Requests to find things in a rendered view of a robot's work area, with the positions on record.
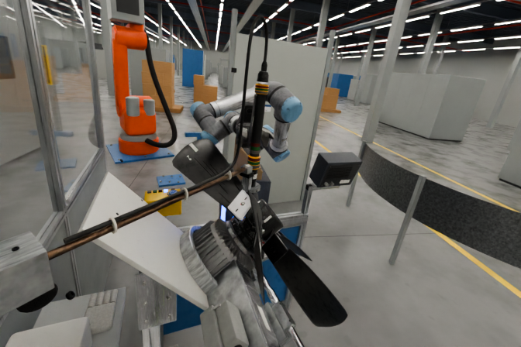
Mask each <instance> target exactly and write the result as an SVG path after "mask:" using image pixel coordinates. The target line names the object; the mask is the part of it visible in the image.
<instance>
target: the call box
mask: <svg viewBox="0 0 521 347"><path fill-rule="evenodd" d="M162 191H163V192H160V193H158V191H157V193H153V191H151V193H149V194H148V193H147V191H145V196H144V200H145V202H146V203H148V204H149V203H152V202H154V201H157V200H160V199H161V198H165V197H167V196H169V191H171V189H170V190H167V192H164V190H162ZM158 212H159V213H160V214H161V215H163V216H169V215H180V214H181V201H178V202H176V203H174V204H172V205H169V206H167V207H166V208H163V209H161V210H159V211H158Z"/></svg>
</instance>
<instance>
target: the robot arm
mask: <svg viewBox="0 0 521 347"><path fill-rule="evenodd" d="M258 84H267V85H269V90H268V94H267V95H266V101H267V102H269V104H270V105H271V106H272V107H273V108H274V118H275V125H274V129H272V128H271V127H270V126H269V125H264V126H263V128H262V135H261V141H260V152H261V150H262V149H265V150H266V151H267V152H268V154H269V155H270V156H271V158H272V159H273V160H274V161H275V162H276V163H278V162H281V161H282V160H284V159H285V158H286V157H287V156H288V155H289V154H290V151H289V149H288V142H287V138H288V133H289V129H290V126H291V123H292V122H294V121H295V120H296V119H297V118H298V117H299V116H300V115H301V114H302V110H303V106H302V103H301V102H300V101H299V99H298V98H297V97H295V96H294V95H293V94H292V93H291V92H290V91H289V90H288V89H287V88H286V87H285V86H284V85H283V84H282V83H279V82H276V81H268V83H266V82H260V83H258ZM254 94H256V93H255V85H254V87H253V88H250V89H247V93H246V101H245V109H244V117H243V131H242V139H241V144H240V147H241V148H243V149H244V151H245V152H246V153H247V154H248V155H249V154H250V144H251V137H252V129H253V123H252V129H251V134H250V144H249V148H247V142H248V136H249V131H250V120H251V116H252V110H253V104H254ZM242 100H243V91H241V92H239V93H236V94H232V95H230V96H228V97H225V98H221V99H219V100H217V101H213V102H210V103H208V104H206V105H205V104H204V103H203V102H202V101H197V102H195V103H193V104H192V105H191V107H190V112H191V114H192V116H193V118H194V119H195V121H196V122H197V123H198V124H199V126H200V128H201V129H202V132H201V133H200V136H201V137H202V139H209V140H211V141H212V142H213V143H214V145H215V144H217V143H218V142H219V141H221V140H222V139H224V138H226V137H227V136H228V135H230V134H231V133H233V132H234V133H235V134H236V144H237V145H238V139H239V132H240V117H241V113H238V112H235V111H236V110H238V109H241V108H242ZM223 115H224V117H223V119H220V120H219V121H216V120H215V119H216V118H218V117H220V116H223Z"/></svg>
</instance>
